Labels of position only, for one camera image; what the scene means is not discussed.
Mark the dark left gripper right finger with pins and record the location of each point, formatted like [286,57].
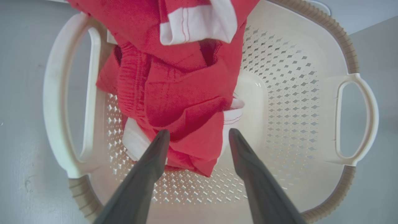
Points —
[261,186]

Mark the round white filter cover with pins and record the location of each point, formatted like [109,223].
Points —
[320,6]

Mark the red and white garment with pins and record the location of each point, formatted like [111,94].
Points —
[174,87]

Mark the white front-load washing machine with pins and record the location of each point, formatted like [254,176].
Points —
[367,12]

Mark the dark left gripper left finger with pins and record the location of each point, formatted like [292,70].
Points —
[140,186]

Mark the cream perforated basket brown rim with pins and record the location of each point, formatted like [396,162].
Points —
[292,93]

